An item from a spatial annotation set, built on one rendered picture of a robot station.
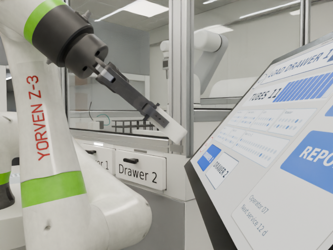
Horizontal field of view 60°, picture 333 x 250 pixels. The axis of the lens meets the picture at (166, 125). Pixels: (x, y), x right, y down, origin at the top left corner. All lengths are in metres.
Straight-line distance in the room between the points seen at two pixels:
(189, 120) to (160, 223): 0.38
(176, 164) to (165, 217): 0.19
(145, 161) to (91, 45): 0.62
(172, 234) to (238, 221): 0.77
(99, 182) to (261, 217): 0.52
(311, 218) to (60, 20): 0.44
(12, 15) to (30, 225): 0.35
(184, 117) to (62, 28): 0.52
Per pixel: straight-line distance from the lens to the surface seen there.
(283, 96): 0.43
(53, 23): 0.51
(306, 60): 0.47
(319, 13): 4.28
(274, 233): 0.22
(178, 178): 0.95
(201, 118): 0.96
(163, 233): 1.07
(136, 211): 0.66
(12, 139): 0.86
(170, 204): 1.00
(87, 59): 0.49
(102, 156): 1.30
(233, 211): 0.29
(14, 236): 0.81
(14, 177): 1.45
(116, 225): 0.62
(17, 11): 0.54
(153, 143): 1.02
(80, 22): 0.52
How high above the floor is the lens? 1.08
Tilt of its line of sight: 3 degrees down
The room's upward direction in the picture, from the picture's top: straight up
